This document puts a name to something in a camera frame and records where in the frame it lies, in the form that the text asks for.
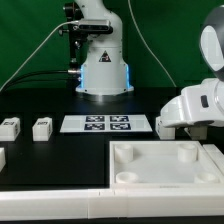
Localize white square tabletop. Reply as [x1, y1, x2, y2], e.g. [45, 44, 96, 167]
[109, 141, 224, 188]

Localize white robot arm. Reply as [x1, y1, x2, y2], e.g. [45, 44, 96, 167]
[74, 0, 224, 127]

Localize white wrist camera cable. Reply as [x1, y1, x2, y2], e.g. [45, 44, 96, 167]
[127, 0, 178, 88]

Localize white right obstacle wall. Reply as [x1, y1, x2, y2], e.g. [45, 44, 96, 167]
[203, 144, 224, 175]

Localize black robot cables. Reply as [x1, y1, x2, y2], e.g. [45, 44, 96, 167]
[0, 68, 82, 94]

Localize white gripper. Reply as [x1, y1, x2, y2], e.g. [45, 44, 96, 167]
[160, 78, 224, 127]

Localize black camera on mount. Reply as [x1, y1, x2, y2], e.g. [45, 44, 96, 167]
[58, 3, 113, 69]

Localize white left obstacle wall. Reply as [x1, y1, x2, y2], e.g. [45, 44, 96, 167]
[0, 148, 6, 172]

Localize white tag base sheet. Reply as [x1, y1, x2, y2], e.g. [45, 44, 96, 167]
[60, 115, 152, 133]

